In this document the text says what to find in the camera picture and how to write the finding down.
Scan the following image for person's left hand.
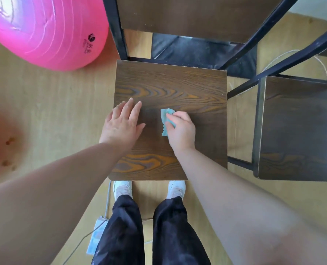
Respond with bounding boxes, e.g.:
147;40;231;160
99;98;146;151

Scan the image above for person's right hand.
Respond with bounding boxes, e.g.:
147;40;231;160
165;111;196;154

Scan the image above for blue cleaning cloth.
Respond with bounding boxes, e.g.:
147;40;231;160
160;108;177;137

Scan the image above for person's left forearm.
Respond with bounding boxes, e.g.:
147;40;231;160
0;142;133;265

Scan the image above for person's right forearm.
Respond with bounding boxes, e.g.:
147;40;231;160
172;146;327;265

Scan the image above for dark wood square shelf board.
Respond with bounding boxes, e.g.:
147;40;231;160
108;60;228;181

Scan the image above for person's left white shoe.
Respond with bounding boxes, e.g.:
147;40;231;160
113;181;133;201

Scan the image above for person's white shoe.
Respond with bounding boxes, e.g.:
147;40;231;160
113;181;133;201
167;180;186;200

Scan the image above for person's right white shoe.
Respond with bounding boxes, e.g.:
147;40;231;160
167;180;186;200

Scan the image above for black floor mat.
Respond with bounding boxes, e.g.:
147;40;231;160
151;33;258;79

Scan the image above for black trousers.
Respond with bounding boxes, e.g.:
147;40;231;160
91;195;211;265

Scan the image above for dark wood wide shelf board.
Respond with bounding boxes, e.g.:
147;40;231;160
116;0;286;44

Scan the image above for white power strip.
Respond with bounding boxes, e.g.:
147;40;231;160
86;216;109;256

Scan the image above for pink exercise ball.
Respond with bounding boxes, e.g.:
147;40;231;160
0;0;109;71

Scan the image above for dark wood black-edged shelf board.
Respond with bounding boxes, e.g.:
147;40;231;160
252;76;327;182

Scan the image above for black metal shelf frame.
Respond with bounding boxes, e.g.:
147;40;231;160
102;0;327;171

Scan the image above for grey power cable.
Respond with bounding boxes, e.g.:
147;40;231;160
66;181;112;265

